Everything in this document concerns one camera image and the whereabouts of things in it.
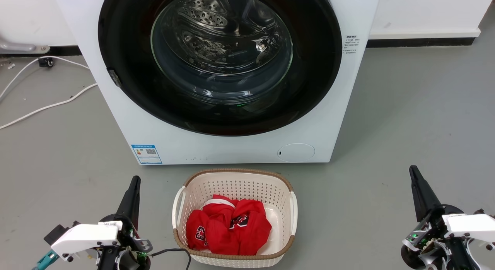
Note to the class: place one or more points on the round white filter cover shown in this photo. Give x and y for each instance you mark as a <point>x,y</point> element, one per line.
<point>296,152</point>

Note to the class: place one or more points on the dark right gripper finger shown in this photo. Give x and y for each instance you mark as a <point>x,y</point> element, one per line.
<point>423,194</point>

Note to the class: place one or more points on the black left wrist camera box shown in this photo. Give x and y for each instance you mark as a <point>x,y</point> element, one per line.
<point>58,232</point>

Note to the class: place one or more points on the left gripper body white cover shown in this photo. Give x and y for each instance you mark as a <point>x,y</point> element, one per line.
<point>87,237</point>

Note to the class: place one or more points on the black round washing machine door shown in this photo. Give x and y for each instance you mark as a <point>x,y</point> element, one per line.
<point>309,80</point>

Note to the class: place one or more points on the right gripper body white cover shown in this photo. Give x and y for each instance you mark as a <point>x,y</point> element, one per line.
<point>460,231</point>

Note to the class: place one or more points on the white washing machine body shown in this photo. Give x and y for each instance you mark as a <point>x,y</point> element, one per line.
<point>232,150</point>

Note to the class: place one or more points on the red basketball jersey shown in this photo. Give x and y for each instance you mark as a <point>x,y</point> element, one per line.
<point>228,229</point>

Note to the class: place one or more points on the blue energy label sticker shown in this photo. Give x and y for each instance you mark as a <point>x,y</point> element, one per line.
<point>146,154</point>

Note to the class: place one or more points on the small black caster wheel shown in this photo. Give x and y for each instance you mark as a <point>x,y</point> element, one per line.
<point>45,62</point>

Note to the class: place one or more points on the grey metal floor bracket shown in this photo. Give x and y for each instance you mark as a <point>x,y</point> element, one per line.
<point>19,46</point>

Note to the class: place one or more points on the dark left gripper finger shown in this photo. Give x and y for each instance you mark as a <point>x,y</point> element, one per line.
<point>130,200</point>

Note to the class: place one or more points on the cream plastic laundry basket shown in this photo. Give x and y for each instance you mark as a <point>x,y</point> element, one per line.
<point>232,185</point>

